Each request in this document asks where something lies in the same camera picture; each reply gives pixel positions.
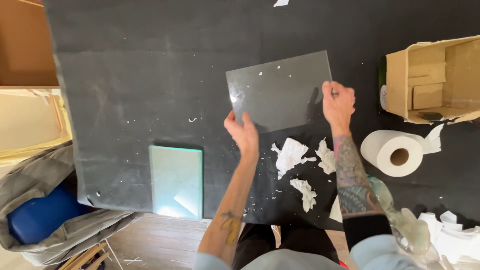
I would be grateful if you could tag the person's left hand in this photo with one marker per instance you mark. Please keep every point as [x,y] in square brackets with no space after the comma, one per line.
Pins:
[245,138]

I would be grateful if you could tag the person's right hand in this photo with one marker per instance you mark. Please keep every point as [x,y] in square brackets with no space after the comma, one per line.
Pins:
[338,108]

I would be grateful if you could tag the clear glass pane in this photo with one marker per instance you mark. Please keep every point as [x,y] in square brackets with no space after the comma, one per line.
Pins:
[279,92]

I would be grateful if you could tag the large crumpled white paper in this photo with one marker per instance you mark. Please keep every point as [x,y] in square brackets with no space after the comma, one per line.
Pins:
[289,155]

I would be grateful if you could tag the small crumpled white paper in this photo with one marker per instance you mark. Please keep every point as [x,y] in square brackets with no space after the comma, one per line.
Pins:
[326,156]

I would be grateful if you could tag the white paper towel roll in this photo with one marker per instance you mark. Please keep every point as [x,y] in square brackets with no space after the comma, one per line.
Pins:
[386,150]

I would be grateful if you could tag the long crumpled white paper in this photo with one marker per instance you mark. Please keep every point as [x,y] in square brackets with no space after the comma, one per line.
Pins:
[305,192]

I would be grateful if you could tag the stack of teal glass panes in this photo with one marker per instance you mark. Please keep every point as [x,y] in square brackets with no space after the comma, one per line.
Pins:
[176,182]

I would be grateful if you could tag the small black block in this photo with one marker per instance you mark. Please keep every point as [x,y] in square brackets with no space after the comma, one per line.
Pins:
[431,116]

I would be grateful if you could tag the open cardboard box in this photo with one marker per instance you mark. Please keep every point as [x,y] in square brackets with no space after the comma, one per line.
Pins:
[423,71]

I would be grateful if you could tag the flat white paper scrap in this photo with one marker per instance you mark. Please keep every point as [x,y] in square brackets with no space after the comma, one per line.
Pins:
[335,213]

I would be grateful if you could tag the black felt table cover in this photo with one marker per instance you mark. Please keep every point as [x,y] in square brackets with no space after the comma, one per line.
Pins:
[150,86]

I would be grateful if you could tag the black trousers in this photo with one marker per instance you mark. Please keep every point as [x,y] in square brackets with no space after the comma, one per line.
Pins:
[296,240]

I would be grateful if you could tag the torn white paper bit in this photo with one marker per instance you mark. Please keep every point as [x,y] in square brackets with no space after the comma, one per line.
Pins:
[280,3]

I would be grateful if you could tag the light blue shirt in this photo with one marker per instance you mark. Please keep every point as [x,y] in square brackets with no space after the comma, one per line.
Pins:
[281,261]

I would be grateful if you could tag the pile of white paper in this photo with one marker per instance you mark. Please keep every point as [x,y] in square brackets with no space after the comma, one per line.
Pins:
[453,240]

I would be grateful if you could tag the wooden sticks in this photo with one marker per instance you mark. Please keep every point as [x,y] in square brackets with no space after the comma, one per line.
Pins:
[84,258]

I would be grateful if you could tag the grey fabric bag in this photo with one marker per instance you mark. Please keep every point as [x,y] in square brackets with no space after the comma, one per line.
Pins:
[33,172]

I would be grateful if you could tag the cream paper sheets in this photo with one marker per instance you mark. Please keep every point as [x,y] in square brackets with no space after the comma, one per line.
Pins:
[26,123]

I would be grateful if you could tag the brown board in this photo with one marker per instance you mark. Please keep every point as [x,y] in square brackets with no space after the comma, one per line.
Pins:
[22,41]

